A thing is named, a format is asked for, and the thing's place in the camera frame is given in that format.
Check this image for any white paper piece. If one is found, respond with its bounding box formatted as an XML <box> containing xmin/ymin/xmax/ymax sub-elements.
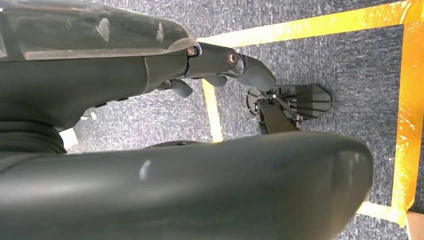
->
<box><xmin>59</xmin><ymin>127</ymin><xmax>80</xmax><ymax>150</ymax></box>

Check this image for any ribbed grey left arm sleeve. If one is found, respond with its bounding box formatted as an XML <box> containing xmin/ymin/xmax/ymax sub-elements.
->
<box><xmin>0</xmin><ymin>120</ymin><xmax>68</xmax><ymax>157</ymax></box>

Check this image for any yellow floor tape strip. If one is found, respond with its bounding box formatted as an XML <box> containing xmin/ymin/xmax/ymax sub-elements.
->
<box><xmin>356</xmin><ymin>201</ymin><xmax>408</xmax><ymax>228</ymax></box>
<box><xmin>390</xmin><ymin>22</ymin><xmax>424</xmax><ymax>228</ymax></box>
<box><xmin>197</xmin><ymin>0</ymin><xmax>424</xmax><ymax>49</ymax></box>
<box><xmin>201</xmin><ymin>78</ymin><xmax>224</xmax><ymax>144</ymax></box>

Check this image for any black robot lower leg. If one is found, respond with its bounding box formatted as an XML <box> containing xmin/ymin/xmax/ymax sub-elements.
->
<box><xmin>255</xmin><ymin>96</ymin><xmax>304</xmax><ymax>135</ymax></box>

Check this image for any black robot foot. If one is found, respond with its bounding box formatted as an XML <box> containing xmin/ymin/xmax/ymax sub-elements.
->
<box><xmin>246</xmin><ymin>83</ymin><xmax>333</xmax><ymax>121</ymax></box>

